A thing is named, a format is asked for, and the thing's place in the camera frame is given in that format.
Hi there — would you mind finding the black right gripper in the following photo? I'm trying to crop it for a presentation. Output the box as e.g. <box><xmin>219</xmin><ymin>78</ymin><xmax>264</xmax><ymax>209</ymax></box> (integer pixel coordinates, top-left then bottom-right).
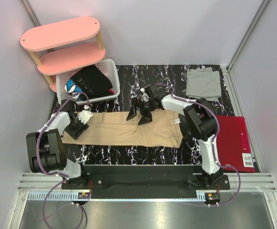
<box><xmin>126</xmin><ymin>98</ymin><xmax>156</xmax><ymax>126</ymax></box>

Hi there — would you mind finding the black marble pattern mat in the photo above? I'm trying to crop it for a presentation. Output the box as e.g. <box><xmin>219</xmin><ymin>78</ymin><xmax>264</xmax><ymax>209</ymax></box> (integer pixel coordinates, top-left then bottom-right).
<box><xmin>48</xmin><ymin>64</ymin><xmax>236</xmax><ymax>166</ymax></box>

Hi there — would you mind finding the pink three-tier wooden shelf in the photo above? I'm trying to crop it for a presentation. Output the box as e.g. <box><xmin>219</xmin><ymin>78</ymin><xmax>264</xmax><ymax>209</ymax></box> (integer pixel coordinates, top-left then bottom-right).
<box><xmin>20</xmin><ymin>16</ymin><xmax>106</xmax><ymax>92</ymax></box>

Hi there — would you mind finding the beige t shirt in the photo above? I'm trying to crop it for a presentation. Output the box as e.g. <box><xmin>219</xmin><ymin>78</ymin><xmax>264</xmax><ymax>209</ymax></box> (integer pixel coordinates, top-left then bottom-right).
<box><xmin>62</xmin><ymin>110</ymin><xmax>183</xmax><ymax>148</ymax></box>

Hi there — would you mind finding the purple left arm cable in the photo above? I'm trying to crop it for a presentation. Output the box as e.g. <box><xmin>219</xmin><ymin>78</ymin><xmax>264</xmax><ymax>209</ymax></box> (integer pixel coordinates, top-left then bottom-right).
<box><xmin>37</xmin><ymin>92</ymin><xmax>91</xmax><ymax>229</ymax></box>

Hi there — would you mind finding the right electronics connector board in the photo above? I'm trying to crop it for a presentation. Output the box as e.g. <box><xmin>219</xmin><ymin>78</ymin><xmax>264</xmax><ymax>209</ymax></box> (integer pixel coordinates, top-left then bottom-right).
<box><xmin>206</xmin><ymin>193</ymin><xmax>221</xmax><ymax>202</ymax></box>

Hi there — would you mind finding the black t shirt in basket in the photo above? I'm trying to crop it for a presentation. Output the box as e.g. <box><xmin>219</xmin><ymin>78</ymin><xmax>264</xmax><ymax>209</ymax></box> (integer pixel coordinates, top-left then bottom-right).
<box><xmin>70</xmin><ymin>65</ymin><xmax>114</xmax><ymax>99</ymax></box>

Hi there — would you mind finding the left electronics connector board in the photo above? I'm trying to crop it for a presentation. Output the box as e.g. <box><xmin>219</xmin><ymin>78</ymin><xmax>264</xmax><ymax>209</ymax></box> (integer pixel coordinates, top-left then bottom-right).
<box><xmin>78</xmin><ymin>192</ymin><xmax>91</xmax><ymax>199</ymax></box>

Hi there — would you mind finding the folded grey t shirt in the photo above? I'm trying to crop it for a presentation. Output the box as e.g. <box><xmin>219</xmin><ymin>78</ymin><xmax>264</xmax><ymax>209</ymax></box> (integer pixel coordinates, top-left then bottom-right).
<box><xmin>185</xmin><ymin>67</ymin><xmax>222</xmax><ymax>102</ymax></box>

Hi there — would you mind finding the electronics connector board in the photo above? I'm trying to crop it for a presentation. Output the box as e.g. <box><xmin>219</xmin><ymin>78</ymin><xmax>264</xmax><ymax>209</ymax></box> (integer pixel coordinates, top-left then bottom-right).
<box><xmin>206</xmin><ymin>193</ymin><xmax>221</xmax><ymax>202</ymax></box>
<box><xmin>78</xmin><ymin>192</ymin><xmax>91</xmax><ymax>199</ymax></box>

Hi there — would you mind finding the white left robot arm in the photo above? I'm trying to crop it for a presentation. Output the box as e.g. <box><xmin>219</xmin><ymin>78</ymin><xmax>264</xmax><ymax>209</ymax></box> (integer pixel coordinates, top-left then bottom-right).
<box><xmin>26</xmin><ymin>100</ymin><xmax>89</xmax><ymax>189</ymax></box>

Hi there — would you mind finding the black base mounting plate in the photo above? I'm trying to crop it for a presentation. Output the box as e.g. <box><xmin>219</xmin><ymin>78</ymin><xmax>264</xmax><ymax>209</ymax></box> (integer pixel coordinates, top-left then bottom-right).
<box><xmin>62</xmin><ymin>165</ymin><xmax>230</xmax><ymax>201</ymax></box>

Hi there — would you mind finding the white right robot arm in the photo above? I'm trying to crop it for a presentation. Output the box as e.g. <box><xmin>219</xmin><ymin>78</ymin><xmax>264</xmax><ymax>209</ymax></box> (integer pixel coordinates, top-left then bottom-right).
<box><xmin>126</xmin><ymin>84</ymin><xmax>223</xmax><ymax>189</ymax></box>

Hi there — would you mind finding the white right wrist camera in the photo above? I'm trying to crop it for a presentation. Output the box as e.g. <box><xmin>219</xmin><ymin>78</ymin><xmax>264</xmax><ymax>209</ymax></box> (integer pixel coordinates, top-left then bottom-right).
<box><xmin>140</xmin><ymin>88</ymin><xmax>150</xmax><ymax>102</ymax></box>

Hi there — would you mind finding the blue white patterned garment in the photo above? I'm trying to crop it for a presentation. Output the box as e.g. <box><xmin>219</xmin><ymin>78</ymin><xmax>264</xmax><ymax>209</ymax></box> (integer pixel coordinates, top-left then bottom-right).
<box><xmin>64</xmin><ymin>79</ymin><xmax>84</xmax><ymax>101</ymax></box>

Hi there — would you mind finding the white plastic laundry basket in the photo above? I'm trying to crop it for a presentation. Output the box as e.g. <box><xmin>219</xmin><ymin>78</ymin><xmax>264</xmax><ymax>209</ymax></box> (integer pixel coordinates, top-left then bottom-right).
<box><xmin>56</xmin><ymin>59</ymin><xmax>121</xmax><ymax>105</ymax></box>

